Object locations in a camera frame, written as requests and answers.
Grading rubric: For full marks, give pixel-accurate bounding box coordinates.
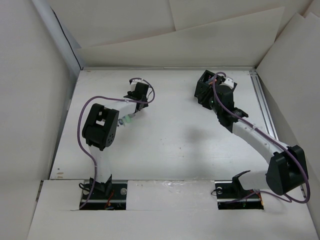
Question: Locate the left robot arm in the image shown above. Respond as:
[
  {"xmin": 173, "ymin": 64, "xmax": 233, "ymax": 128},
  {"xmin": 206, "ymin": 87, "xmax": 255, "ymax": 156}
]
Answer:
[{"xmin": 77, "ymin": 78, "xmax": 154, "ymax": 199}]

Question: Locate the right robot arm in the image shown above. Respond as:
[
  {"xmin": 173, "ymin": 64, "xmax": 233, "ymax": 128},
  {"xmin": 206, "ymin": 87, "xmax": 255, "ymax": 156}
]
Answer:
[{"xmin": 209, "ymin": 72, "xmax": 311, "ymax": 203}]

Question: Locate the black two-compartment organizer box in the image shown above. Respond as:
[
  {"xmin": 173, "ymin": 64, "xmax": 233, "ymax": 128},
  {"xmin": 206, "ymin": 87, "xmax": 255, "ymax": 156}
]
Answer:
[{"xmin": 194, "ymin": 70, "xmax": 215, "ymax": 110}]

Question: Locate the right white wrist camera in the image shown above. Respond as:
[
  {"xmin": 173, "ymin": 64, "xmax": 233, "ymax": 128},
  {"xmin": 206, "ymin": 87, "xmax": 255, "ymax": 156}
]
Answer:
[{"xmin": 222, "ymin": 77, "xmax": 237, "ymax": 90}]

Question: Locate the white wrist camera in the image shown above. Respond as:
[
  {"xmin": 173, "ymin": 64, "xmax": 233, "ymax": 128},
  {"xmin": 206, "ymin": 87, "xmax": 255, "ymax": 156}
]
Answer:
[
  {"xmin": 222, "ymin": 77, "xmax": 237, "ymax": 90},
  {"xmin": 129, "ymin": 78, "xmax": 142, "ymax": 92}
]

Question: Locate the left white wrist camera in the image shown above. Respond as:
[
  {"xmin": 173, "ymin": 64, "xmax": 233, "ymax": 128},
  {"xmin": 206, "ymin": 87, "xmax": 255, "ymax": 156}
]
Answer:
[{"xmin": 129, "ymin": 78, "xmax": 142, "ymax": 92}]

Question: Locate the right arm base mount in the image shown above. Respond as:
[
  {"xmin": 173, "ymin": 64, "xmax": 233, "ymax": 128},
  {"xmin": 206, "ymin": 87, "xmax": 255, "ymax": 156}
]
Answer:
[{"xmin": 211, "ymin": 180, "xmax": 264, "ymax": 210}]

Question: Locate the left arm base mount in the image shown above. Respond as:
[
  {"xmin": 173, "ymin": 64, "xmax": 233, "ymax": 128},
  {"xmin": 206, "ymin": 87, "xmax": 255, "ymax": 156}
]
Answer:
[{"xmin": 78, "ymin": 177, "xmax": 128, "ymax": 211}]

